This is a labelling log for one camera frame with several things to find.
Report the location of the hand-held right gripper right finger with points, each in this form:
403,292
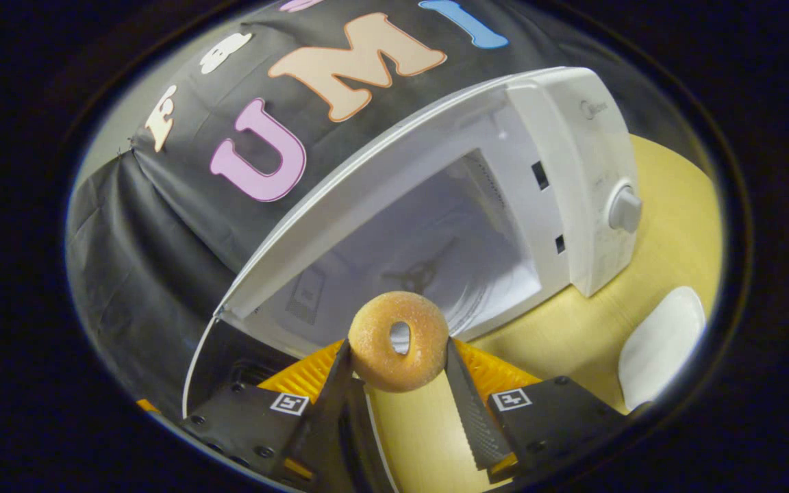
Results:
480,424

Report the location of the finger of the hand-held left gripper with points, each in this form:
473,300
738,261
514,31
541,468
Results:
147,405

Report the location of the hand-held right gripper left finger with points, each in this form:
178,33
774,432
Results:
329,411

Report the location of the brown sugared doughnut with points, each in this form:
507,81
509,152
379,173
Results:
374,356

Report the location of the white microwave oven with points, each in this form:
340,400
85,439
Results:
572,137

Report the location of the black backdrop cloth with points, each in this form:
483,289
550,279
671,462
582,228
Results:
161,239

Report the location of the white square plate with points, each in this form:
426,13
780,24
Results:
661,342

